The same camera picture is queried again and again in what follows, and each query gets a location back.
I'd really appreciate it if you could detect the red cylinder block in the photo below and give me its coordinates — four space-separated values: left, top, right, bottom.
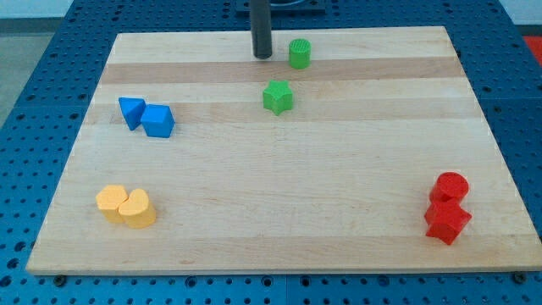
429 172 469 204

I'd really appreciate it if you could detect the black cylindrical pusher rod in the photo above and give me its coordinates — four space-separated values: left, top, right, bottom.
249 0 273 59

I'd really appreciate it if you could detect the light wooden board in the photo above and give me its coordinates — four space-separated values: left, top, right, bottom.
26 26 541 275

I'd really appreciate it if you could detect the yellow hexagon block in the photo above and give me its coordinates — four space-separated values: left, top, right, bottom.
95 185 128 224

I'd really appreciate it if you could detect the blue triangle block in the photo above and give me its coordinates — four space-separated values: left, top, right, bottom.
119 97 147 130

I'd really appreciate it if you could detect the yellow heart block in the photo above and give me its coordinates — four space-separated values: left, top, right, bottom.
118 188 157 229

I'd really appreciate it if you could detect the blue cube block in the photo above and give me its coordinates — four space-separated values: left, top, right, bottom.
141 104 175 138

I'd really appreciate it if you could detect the green cylinder block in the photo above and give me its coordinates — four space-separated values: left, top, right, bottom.
289 38 312 69

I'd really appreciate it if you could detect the red star block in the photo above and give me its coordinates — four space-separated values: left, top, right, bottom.
424 199 472 245

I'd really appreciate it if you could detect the green star block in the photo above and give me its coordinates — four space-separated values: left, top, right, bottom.
263 80 293 116

